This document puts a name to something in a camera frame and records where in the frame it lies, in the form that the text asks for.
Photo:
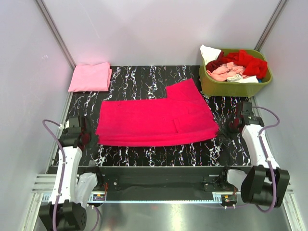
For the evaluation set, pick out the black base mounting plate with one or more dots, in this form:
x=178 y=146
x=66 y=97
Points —
x=135 y=184

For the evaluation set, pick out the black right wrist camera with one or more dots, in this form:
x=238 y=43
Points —
x=247 y=116

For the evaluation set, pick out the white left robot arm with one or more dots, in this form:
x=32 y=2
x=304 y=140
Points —
x=66 y=207

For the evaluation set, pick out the folded pink t shirt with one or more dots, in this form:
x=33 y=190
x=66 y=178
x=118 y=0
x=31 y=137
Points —
x=91 y=78

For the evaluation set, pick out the left aluminium corner post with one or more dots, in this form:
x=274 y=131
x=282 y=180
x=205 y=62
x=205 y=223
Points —
x=55 y=32

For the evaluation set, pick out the magenta t shirt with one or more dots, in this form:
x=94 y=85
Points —
x=182 y=117

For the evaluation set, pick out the black marbled table mat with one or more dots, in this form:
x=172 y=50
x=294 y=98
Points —
x=150 y=82

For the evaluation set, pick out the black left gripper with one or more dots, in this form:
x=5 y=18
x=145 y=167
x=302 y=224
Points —
x=87 y=145

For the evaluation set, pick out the right aluminium corner post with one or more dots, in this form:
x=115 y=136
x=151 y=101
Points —
x=270 y=24

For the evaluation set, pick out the aluminium frame rail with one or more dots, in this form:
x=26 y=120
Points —
x=45 y=183

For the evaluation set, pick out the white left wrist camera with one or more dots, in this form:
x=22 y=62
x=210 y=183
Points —
x=74 y=124

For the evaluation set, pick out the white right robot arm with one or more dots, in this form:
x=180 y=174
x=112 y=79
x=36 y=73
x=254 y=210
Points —
x=266 y=183

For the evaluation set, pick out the aluminium corner post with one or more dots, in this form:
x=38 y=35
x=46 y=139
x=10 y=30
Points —
x=270 y=24
x=55 y=32

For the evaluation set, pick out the olive green plastic basket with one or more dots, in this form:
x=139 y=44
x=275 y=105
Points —
x=235 y=86

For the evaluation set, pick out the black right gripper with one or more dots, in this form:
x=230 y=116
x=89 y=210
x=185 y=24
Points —
x=231 y=119

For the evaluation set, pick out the white cloth in basket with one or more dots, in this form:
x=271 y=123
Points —
x=209 y=54

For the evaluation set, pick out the dark red garment in basket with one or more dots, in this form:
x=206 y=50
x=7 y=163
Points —
x=213 y=65

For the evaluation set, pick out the peach garment in basket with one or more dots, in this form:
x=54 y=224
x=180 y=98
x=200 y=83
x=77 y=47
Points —
x=225 y=71

